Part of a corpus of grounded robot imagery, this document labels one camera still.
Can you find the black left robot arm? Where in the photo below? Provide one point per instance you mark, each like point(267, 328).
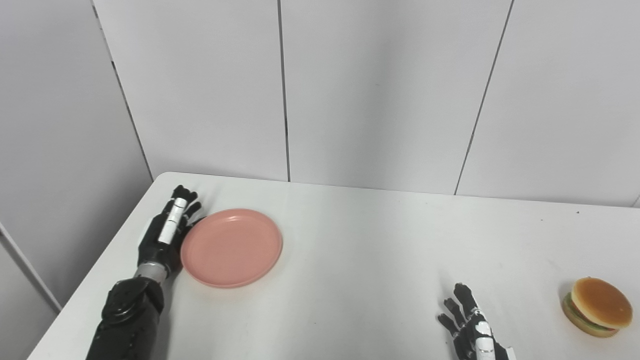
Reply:
point(127, 315)

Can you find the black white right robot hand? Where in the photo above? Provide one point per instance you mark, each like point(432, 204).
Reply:
point(472, 337)

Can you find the pink round plate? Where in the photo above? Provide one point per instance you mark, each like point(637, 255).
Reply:
point(231, 248)

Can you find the toy hamburger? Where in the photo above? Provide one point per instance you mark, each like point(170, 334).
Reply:
point(602, 302)

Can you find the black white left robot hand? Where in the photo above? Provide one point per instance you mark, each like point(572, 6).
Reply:
point(157, 245)

